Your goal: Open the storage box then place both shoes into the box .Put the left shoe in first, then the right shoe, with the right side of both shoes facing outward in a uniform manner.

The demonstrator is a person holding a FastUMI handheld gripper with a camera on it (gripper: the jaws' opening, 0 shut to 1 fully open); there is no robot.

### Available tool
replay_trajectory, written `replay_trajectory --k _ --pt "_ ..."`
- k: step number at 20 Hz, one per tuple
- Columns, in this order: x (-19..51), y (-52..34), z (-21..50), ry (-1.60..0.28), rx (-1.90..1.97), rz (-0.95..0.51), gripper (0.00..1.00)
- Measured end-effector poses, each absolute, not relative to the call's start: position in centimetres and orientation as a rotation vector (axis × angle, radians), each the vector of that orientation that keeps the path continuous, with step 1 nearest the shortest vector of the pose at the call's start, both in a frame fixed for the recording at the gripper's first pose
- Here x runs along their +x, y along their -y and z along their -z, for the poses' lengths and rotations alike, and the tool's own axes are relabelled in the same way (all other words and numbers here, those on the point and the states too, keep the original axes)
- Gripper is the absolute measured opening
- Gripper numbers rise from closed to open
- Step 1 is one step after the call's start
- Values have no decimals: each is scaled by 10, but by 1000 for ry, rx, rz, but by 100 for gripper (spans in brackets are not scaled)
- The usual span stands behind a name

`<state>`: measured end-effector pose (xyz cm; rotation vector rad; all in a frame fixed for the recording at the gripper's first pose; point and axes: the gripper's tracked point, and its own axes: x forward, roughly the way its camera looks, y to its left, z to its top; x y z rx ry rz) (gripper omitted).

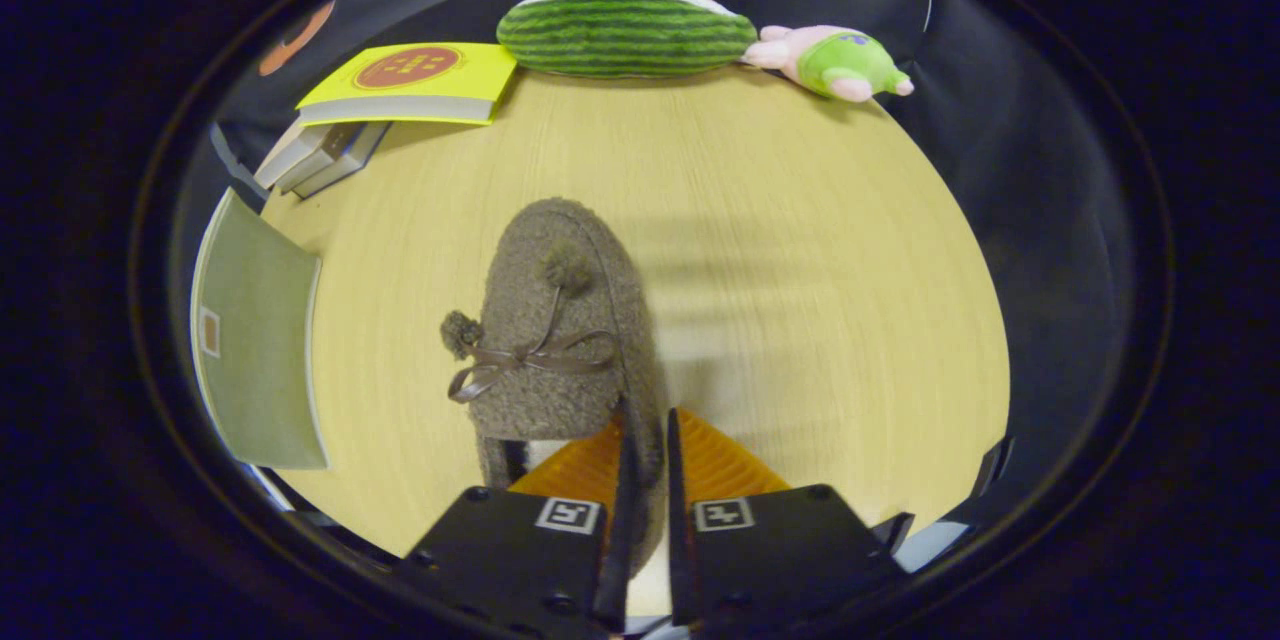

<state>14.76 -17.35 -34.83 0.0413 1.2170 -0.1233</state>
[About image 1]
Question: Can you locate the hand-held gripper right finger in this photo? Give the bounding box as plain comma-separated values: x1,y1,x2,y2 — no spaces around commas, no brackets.
665,407,906,640

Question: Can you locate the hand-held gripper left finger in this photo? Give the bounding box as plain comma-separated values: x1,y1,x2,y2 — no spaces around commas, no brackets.
395,415,641,640

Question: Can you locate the brown fuzzy shoe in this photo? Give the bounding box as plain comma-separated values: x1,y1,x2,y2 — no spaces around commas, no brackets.
440,197,669,581

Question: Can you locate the pale green storage box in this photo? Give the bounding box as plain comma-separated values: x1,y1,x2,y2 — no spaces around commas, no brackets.
190,185,331,471

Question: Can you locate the grey blue book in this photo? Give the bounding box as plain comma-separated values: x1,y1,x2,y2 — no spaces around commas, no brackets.
278,120,393,199

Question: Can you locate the pink and green plush toy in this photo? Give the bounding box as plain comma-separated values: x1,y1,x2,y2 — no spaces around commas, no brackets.
742,24,915,103

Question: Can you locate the yellow book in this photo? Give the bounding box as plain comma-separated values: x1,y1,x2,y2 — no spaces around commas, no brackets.
295,42,519,127

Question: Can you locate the watermelon slice plush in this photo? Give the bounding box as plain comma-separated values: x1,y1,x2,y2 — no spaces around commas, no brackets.
496,0,759,79

